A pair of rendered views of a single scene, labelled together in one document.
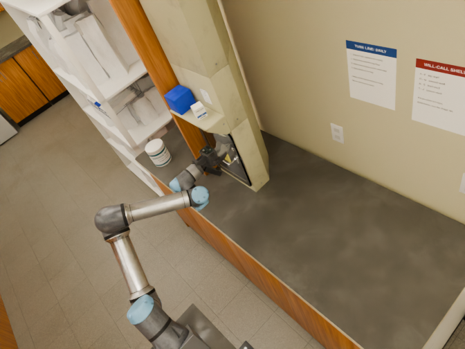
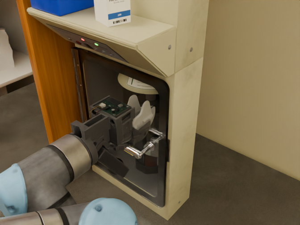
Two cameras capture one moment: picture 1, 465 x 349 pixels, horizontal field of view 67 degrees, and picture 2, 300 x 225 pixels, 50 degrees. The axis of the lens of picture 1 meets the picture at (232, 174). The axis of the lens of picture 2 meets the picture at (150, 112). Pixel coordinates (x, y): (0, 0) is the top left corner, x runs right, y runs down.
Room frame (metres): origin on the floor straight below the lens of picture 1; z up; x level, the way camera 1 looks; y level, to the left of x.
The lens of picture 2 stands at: (0.82, 0.22, 1.71)
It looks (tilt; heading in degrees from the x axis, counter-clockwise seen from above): 34 degrees down; 334
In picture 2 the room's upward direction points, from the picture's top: straight up
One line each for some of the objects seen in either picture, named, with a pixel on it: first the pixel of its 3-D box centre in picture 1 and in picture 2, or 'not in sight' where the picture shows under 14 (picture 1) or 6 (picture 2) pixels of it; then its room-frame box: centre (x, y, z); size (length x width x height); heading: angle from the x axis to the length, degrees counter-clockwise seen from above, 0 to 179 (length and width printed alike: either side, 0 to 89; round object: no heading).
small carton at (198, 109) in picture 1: (198, 111); (112, 5); (1.40, 0.02, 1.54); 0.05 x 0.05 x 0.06; 10
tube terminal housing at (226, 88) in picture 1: (233, 119); (152, 68); (1.52, -0.13, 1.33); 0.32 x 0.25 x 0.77; 24
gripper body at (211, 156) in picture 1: (205, 160); (103, 131); (1.29, 0.09, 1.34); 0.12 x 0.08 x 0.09; 114
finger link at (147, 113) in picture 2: (223, 148); (145, 112); (1.32, -0.01, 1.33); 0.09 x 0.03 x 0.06; 114
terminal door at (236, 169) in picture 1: (223, 152); (120, 131); (1.46, -0.01, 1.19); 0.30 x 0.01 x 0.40; 24
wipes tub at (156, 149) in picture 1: (158, 152); not in sight; (1.95, 0.40, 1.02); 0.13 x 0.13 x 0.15
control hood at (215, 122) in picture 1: (198, 120); (97, 39); (1.44, 0.04, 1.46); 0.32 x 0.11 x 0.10; 24
